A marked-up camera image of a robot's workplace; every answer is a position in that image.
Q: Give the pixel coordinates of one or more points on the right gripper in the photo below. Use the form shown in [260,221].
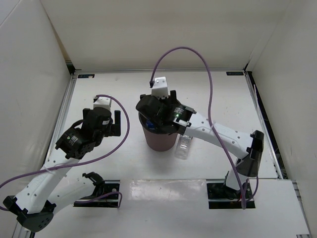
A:
[174,100]

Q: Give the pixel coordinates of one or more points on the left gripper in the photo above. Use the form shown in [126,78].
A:
[115,128]

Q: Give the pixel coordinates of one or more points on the clear labelled water bottle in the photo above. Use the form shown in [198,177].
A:
[183,147]

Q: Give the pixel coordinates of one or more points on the blue label plastic bottle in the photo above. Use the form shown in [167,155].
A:
[149,125]

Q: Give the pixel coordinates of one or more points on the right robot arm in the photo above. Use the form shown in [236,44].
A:
[169,116]

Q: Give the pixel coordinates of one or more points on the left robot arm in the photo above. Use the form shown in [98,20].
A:
[36,205]

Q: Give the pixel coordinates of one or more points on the maroon plastic bin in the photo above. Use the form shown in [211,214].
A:
[157,140]

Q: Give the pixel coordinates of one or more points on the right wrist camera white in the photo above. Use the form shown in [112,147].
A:
[160,88]

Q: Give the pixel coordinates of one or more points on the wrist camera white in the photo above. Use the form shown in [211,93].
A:
[160,88]
[102,102]

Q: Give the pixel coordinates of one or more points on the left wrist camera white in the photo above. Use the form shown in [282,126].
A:
[102,102]

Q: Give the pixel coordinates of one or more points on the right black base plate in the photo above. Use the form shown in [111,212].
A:
[222,197]

